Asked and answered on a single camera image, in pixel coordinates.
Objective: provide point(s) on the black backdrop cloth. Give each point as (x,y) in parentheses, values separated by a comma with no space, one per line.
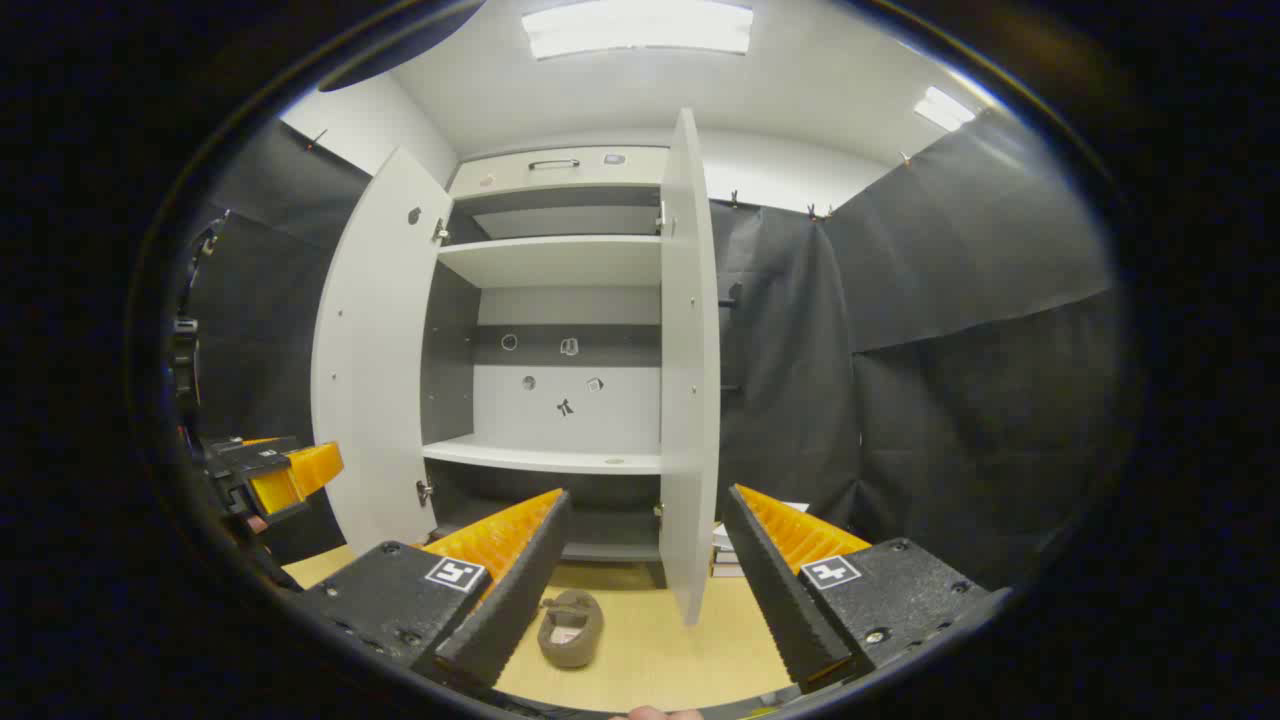
(950,300)

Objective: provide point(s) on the white cabinet door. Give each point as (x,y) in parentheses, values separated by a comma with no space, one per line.
(375,350)
(690,350)

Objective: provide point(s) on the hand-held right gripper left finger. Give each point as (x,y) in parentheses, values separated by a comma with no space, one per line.
(520,590)

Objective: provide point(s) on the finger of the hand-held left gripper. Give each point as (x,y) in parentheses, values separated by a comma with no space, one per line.
(295,475)

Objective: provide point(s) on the white book with portrait cover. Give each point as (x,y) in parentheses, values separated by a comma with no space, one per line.
(725,537)

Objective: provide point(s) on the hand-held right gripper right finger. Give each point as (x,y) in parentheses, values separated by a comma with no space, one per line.
(775,590)

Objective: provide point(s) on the white shoe cabinet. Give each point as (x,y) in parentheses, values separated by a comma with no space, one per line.
(560,262)

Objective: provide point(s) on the brown fuzzy shoe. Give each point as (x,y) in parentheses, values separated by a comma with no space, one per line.
(570,630)

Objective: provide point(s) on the long ceiling light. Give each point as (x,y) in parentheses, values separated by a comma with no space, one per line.
(640,28)

